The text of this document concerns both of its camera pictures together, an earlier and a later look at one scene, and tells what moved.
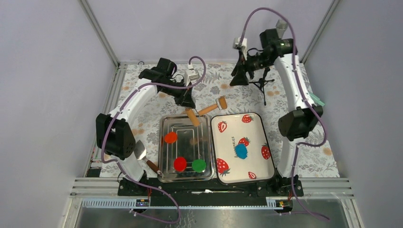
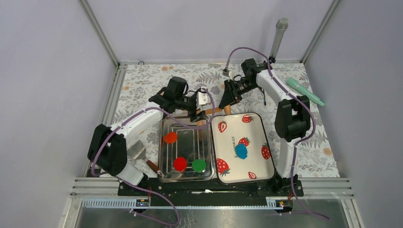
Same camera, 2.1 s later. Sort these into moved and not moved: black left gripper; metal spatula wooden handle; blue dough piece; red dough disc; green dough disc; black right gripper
Moved: black left gripper; black right gripper
Not moved: blue dough piece; red dough disc; metal spatula wooden handle; green dough disc
